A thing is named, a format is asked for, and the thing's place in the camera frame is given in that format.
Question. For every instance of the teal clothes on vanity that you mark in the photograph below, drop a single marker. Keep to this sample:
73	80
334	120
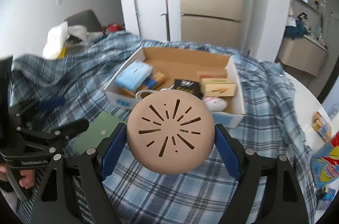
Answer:
295	29

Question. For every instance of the grey chair back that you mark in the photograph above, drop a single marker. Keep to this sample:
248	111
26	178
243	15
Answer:
86	18

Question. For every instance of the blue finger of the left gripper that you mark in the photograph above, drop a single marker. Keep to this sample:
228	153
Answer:
50	104
72	129

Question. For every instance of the red dark broom handle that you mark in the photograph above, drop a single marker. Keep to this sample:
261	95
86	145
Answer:
167	21

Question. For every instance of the white plastic bag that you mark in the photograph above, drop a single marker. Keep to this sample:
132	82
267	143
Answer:
63	37

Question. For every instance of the black phone-like box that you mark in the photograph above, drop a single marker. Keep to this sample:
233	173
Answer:
191	87

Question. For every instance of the orange blue cigarette box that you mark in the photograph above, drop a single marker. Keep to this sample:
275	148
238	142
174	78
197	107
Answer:
151	83

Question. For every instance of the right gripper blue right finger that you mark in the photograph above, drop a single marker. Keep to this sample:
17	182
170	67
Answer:
223	143

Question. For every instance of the grey mop handle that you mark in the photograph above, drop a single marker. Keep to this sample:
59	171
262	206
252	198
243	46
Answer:
135	2

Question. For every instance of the round tan silicone coaster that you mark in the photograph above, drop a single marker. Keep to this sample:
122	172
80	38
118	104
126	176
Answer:
170	132

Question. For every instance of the red ice tea bottle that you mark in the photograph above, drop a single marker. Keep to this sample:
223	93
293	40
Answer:
324	164

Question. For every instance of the green leather pouch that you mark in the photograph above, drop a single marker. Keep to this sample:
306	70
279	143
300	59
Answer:
102	127

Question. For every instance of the bathroom vanity cabinet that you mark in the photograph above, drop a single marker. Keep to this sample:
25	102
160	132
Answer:
304	54

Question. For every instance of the shallow cardboard box tray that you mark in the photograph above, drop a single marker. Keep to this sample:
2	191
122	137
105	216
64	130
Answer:
179	63

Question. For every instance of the person's left hand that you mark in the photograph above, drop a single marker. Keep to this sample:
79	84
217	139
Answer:
28	176

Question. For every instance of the gold red cigarette box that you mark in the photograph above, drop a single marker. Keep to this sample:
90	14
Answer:
217	87

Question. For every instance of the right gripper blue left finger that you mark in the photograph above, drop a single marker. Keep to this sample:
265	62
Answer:
111	149

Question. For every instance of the gold blue box on table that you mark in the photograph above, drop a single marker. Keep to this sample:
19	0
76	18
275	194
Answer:
322	127

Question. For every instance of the white plush bunny pink bow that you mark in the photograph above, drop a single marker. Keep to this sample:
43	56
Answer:
215	104

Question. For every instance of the dark blue small box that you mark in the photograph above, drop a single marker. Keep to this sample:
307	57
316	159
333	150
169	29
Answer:
324	197

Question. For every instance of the blue tissue pack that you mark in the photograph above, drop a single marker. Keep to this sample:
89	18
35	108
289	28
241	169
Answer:
134	75

